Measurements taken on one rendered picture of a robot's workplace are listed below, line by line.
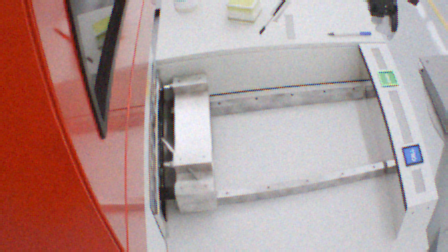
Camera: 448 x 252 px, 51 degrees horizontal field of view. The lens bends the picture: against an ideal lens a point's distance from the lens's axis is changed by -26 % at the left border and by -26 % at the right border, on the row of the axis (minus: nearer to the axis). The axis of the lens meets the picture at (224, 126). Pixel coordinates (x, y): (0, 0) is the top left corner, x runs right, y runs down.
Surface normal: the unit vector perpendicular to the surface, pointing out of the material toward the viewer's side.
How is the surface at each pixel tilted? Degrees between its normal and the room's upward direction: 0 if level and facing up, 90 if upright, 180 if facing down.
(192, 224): 0
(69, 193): 90
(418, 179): 0
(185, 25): 0
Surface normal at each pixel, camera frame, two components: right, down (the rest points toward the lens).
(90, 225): 0.07, 0.72
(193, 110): -0.11, -0.69
